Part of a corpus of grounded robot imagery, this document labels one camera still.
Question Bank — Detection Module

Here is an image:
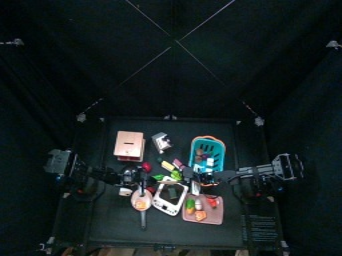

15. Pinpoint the pink toy block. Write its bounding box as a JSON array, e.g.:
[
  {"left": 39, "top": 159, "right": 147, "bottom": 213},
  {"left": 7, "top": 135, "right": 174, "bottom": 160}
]
[{"left": 171, "top": 158, "right": 186, "bottom": 170}]

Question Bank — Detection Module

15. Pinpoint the teal basket orange rim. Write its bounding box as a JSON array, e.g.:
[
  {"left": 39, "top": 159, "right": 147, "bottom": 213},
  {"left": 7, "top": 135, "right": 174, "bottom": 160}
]
[{"left": 187, "top": 135, "right": 228, "bottom": 175}]

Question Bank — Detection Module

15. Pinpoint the green orange toy carrot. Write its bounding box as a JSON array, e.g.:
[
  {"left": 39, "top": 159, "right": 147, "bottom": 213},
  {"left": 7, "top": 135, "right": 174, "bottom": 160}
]
[{"left": 185, "top": 198, "right": 197, "bottom": 215}]

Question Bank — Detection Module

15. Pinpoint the pink toy cash register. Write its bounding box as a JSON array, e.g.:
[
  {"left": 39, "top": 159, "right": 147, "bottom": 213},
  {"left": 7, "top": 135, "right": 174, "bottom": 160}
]
[{"left": 113, "top": 130, "right": 147, "bottom": 163}]

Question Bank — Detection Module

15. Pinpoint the black label white text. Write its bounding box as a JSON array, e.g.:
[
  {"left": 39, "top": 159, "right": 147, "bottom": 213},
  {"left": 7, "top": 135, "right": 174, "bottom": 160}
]
[{"left": 248, "top": 214, "right": 281, "bottom": 244}]

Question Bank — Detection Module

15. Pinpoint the pink cutting board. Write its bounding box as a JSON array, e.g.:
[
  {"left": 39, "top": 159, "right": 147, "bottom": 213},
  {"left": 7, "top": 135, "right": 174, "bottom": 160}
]
[{"left": 181, "top": 193, "right": 226, "bottom": 226}]

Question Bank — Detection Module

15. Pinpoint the yellow toy cheese block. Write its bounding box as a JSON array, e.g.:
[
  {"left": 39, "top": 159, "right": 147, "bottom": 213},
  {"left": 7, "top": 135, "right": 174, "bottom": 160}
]
[{"left": 161, "top": 160, "right": 177, "bottom": 173}]

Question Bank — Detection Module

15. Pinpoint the pink toy pan grey handle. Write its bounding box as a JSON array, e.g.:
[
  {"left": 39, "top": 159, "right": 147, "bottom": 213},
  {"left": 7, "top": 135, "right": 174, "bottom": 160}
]
[{"left": 130, "top": 188, "right": 155, "bottom": 231}]

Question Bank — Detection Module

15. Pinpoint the orange toy food disc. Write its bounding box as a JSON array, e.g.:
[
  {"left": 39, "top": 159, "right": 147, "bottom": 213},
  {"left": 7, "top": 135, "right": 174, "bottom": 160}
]
[{"left": 135, "top": 199, "right": 150, "bottom": 211}]

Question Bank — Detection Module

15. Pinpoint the orange toy food slice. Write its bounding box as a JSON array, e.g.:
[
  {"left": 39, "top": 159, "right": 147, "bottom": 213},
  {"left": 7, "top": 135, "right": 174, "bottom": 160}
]
[{"left": 194, "top": 210, "right": 209, "bottom": 222}]

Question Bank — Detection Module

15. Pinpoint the white card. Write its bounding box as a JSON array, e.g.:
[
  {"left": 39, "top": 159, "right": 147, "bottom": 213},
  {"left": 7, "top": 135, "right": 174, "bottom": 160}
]
[{"left": 190, "top": 180, "right": 202, "bottom": 197}]

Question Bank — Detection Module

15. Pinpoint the white toy tray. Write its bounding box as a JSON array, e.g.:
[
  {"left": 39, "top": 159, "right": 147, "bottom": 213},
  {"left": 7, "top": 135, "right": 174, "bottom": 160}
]
[{"left": 151, "top": 175, "right": 190, "bottom": 217}]

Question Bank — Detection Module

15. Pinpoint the grey toy coffee machine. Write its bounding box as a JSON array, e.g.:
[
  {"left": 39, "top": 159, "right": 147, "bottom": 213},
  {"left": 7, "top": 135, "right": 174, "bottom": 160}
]
[{"left": 151, "top": 131, "right": 174, "bottom": 155}]

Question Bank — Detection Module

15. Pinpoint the red toy food piece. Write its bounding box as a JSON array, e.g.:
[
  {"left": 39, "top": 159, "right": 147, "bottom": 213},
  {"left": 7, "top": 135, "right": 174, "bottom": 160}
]
[{"left": 206, "top": 196, "right": 221, "bottom": 209}]

